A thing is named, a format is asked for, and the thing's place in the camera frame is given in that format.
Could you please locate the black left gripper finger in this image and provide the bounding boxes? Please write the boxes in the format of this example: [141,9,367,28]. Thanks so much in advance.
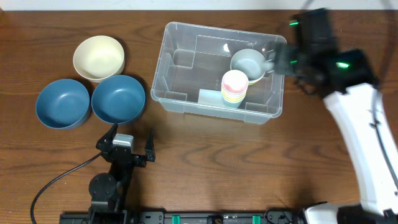
[96,123,118,151]
[144,129,155,162]

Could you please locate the grey-blue small bowl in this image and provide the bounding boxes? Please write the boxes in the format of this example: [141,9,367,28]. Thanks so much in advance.
[230,49,274,82]

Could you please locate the dark blue bowl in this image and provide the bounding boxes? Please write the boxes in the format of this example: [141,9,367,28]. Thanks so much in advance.
[91,75,146,124]
[35,79,91,129]

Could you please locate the white small bowl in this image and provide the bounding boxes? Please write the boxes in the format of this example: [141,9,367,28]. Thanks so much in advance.
[249,73,266,85]

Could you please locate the yellow small bowl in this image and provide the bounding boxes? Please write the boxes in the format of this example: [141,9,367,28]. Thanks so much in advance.
[249,78,262,86]

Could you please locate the pink cup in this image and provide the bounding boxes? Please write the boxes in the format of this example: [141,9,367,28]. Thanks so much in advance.
[221,70,249,93]

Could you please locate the yellow cup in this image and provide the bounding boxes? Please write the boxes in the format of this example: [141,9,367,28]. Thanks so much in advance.
[221,92,246,98]
[223,96,244,104]

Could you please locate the cream cup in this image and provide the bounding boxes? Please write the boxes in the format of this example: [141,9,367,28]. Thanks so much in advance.
[221,88,246,95]

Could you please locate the light blue cup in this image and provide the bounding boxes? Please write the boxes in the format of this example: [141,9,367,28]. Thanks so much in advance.
[223,100,242,108]

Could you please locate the cream large bowl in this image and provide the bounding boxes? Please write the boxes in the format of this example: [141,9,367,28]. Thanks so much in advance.
[73,35,126,83]

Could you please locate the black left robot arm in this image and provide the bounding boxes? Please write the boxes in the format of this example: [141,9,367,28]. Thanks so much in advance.
[89,123,155,224]

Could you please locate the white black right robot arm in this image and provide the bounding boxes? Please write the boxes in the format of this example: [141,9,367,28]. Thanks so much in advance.
[271,44,397,223]

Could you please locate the clear plastic storage bin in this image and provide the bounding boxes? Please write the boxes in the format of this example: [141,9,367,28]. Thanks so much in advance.
[150,22,287,124]

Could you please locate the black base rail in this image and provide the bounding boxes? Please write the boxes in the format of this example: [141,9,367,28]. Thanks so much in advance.
[59,208,306,224]

